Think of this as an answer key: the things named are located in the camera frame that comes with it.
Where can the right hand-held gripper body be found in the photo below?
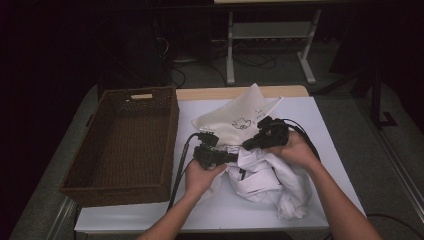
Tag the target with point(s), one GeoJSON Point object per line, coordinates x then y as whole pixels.
{"type": "Point", "coordinates": [271, 133]}

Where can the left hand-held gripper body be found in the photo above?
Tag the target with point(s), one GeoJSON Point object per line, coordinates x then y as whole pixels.
{"type": "Point", "coordinates": [208, 155]}

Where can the white garment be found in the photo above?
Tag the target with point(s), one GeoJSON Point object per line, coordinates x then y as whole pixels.
{"type": "Point", "coordinates": [266, 180]}

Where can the cream mesh laundry bag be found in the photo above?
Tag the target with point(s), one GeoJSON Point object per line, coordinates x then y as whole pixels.
{"type": "Point", "coordinates": [240, 106]}

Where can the brown wicker basket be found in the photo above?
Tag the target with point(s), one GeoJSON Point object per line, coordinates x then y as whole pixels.
{"type": "Point", "coordinates": [133, 140]}

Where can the person's left hand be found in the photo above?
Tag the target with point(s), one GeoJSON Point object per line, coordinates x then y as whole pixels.
{"type": "Point", "coordinates": [200, 178]}

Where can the person's right hand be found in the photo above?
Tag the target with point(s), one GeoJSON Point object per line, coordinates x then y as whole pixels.
{"type": "Point", "coordinates": [296, 150]}

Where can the white table mat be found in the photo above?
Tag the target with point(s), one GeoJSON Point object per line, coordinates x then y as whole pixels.
{"type": "Point", "coordinates": [320, 116]}

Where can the dark metal stand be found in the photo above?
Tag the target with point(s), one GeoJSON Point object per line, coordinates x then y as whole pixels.
{"type": "Point", "coordinates": [376, 100]}

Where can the white metal table frame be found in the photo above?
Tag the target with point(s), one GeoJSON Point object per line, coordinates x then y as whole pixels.
{"type": "Point", "coordinates": [270, 30]}

